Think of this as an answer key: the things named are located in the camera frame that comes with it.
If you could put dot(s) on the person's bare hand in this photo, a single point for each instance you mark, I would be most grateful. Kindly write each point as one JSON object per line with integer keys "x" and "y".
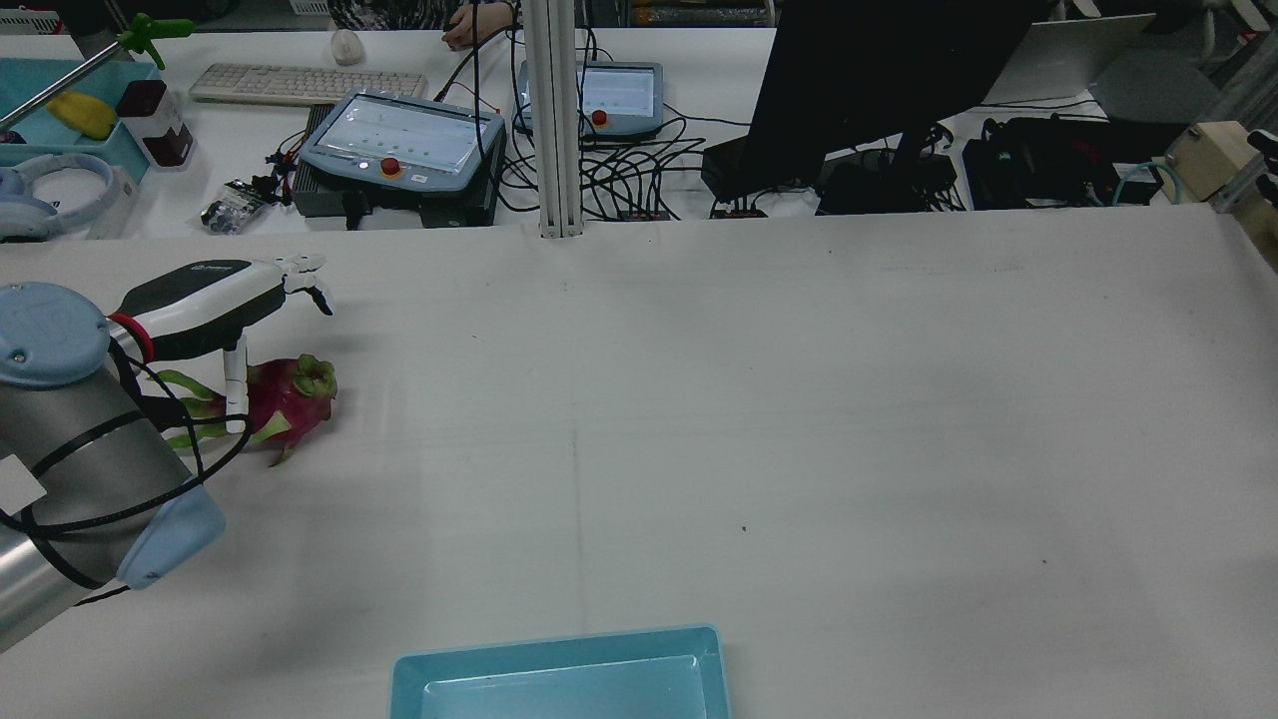
{"x": 479, "y": 25}

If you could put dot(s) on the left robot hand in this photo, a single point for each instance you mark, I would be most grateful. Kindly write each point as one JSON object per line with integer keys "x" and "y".
{"x": 200, "y": 305}

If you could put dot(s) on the red dragon fruit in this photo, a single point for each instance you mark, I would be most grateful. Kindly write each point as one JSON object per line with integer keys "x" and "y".
{"x": 290, "y": 399}

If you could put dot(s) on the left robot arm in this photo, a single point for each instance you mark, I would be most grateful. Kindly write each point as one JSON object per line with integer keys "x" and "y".
{"x": 70, "y": 439}

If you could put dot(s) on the small bag of black parts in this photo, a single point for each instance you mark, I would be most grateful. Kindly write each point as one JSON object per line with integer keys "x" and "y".
{"x": 232, "y": 208}

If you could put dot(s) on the white computer mouse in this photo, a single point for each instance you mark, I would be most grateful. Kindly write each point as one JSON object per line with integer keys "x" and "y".
{"x": 346, "y": 46}

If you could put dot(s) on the grey teach pendant red button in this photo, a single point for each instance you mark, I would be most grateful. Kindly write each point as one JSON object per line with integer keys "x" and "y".
{"x": 619, "y": 95}
{"x": 399, "y": 135}

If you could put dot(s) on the dark grey ribbed controller box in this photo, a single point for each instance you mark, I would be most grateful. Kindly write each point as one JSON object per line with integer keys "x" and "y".
{"x": 329, "y": 200}

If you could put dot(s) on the pale blue headphones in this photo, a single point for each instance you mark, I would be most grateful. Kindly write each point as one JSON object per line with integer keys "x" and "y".
{"x": 60, "y": 195}

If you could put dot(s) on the white keyboard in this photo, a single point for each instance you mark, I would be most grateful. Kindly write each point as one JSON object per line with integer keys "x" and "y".
{"x": 300, "y": 83}

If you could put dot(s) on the yellow banana toy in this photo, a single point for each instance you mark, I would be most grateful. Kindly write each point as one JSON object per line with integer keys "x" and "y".
{"x": 82, "y": 115}

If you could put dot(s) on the blue storage bin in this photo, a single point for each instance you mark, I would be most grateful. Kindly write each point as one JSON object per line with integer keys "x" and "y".
{"x": 30, "y": 95}

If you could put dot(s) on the green-tipped grabber stick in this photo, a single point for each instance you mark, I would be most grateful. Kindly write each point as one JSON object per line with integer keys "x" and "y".
{"x": 150, "y": 30}

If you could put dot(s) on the small black box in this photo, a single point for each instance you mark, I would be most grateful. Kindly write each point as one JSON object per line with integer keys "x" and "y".
{"x": 729, "y": 165}

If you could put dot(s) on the black Huawei monitor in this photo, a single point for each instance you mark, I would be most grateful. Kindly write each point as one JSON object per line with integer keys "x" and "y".
{"x": 879, "y": 80}

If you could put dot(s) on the black monitor stand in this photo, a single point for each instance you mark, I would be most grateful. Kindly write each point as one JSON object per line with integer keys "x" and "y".
{"x": 864, "y": 190}

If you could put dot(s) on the light blue plastic tray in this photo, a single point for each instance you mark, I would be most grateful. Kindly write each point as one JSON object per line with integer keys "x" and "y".
{"x": 559, "y": 679}

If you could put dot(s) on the wooden box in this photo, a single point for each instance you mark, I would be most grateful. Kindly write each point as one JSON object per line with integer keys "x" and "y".
{"x": 1208, "y": 160}

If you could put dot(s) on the aluminium profile post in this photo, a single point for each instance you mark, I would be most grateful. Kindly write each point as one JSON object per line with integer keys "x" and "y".
{"x": 552, "y": 120}

